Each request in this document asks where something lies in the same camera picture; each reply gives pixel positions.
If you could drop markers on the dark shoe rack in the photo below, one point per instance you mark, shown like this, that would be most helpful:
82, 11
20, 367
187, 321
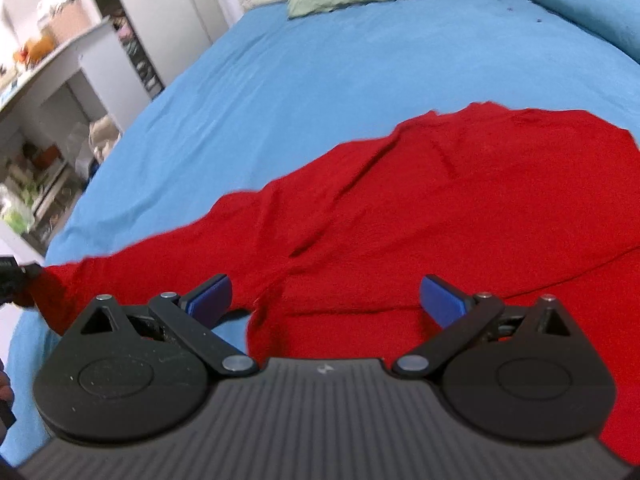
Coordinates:
139, 60

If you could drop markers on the white plastic bag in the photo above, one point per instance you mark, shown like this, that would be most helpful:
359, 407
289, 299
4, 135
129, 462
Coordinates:
103, 135

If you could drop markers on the blue pillow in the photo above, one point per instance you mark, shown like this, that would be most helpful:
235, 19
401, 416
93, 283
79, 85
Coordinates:
575, 0

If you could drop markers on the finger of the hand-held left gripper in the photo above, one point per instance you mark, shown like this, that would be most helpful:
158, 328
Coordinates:
16, 273

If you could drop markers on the cardboard box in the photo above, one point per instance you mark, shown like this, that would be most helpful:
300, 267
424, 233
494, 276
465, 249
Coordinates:
66, 22

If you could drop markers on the red shirt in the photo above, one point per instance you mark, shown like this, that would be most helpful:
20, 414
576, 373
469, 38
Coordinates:
450, 210

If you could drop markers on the orange toy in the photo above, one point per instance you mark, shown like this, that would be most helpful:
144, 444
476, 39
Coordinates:
37, 46

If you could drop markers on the blue bed sheet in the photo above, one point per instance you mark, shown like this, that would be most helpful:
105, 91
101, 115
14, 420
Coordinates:
275, 85

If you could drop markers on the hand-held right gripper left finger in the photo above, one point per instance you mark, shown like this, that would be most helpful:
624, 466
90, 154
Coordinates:
212, 298

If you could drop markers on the white cabinet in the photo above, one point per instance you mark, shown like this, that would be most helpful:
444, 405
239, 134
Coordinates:
167, 5

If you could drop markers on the white desk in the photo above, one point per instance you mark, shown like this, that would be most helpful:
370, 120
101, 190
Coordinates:
102, 57

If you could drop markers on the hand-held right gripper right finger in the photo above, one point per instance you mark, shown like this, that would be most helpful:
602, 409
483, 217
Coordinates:
440, 301

